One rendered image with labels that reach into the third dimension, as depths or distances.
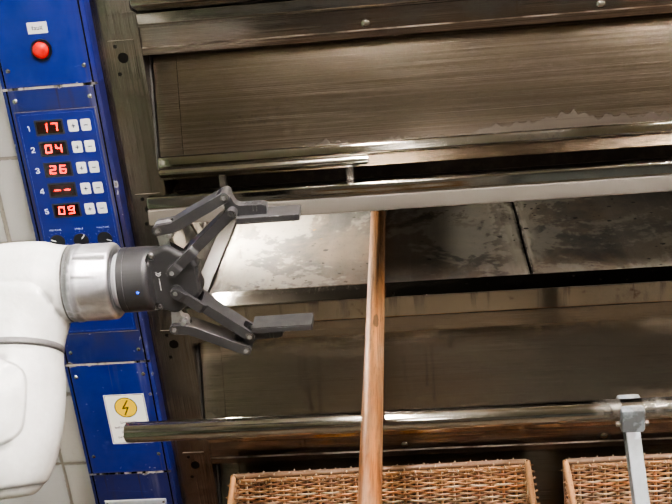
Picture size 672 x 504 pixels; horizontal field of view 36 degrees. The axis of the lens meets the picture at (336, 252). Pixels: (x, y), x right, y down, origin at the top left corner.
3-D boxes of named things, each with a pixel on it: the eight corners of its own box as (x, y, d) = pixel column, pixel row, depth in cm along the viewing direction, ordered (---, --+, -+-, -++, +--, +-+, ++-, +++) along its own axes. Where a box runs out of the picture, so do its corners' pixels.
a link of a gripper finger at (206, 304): (174, 285, 118) (167, 294, 118) (256, 339, 120) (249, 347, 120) (180, 271, 121) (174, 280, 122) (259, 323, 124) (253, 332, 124)
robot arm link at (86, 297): (91, 301, 126) (139, 298, 126) (70, 336, 118) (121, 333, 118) (77, 232, 123) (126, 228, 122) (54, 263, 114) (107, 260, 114)
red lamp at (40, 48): (34, 60, 164) (26, 22, 162) (54, 58, 164) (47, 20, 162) (30, 63, 163) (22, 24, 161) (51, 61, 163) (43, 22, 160)
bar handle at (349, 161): (162, 205, 164) (164, 203, 166) (370, 191, 161) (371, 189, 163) (158, 169, 163) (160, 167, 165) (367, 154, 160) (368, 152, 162)
